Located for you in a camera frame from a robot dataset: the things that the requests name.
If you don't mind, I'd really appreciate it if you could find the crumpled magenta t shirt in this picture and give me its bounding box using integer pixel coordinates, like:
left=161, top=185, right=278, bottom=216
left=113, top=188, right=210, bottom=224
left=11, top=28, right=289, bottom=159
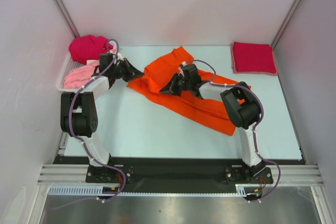
left=69, top=35, right=113, bottom=65

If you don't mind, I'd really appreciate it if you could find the crumpled pink t shirt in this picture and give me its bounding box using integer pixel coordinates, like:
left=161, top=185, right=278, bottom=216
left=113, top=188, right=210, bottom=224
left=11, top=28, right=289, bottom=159
left=64, top=62, right=99, bottom=89

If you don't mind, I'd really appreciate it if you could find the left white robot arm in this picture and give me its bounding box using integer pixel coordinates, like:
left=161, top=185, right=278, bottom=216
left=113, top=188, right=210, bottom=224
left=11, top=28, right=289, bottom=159
left=60, top=52, right=144, bottom=182

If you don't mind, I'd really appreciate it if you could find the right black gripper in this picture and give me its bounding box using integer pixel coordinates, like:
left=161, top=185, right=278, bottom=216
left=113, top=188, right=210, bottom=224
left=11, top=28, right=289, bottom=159
left=160, top=72, right=192, bottom=97

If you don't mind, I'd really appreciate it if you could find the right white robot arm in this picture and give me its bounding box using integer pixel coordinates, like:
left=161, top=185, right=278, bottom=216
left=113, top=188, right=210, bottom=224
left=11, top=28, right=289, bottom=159
left=160, top=64, right=265, bottom=183

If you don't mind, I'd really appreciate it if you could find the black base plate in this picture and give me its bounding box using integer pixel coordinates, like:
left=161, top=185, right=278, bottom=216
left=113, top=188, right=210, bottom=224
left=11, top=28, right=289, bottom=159
left=53, top=156, right=274, bottom=194

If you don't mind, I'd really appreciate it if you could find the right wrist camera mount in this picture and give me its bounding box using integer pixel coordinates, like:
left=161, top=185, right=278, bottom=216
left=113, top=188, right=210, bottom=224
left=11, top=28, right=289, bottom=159
left=179, top=61, right=188, bottom=68

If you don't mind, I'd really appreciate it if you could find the white plastic basket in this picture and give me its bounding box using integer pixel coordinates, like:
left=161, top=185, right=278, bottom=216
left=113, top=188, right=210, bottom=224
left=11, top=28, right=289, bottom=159
left=56, top=40, right=118, bottom=93

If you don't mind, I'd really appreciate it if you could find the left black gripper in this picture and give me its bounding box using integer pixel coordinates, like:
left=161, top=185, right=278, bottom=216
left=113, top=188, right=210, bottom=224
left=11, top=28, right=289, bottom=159
left=111, top=58, right=144, bottom=83

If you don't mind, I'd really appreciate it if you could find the folded red t shirt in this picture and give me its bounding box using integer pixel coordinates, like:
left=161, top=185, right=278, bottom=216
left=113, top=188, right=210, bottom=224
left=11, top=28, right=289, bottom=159
left=232, top=41, right=277, bottom=74

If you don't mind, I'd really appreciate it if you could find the aluminium frame rail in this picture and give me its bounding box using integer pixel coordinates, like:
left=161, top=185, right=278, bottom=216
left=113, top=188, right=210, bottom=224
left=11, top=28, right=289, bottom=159
left=37, top=164, right=324, bottom=186

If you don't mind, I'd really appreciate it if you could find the orange t shirt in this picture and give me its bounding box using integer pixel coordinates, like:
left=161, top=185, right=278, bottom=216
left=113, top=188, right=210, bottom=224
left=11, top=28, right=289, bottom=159
left=128, top=47, right=236, bottom=136

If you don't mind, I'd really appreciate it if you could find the white slotted cable duct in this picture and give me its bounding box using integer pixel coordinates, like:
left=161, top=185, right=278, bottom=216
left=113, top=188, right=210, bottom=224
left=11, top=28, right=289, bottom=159
left=48, top=185, right=258, bottom=198

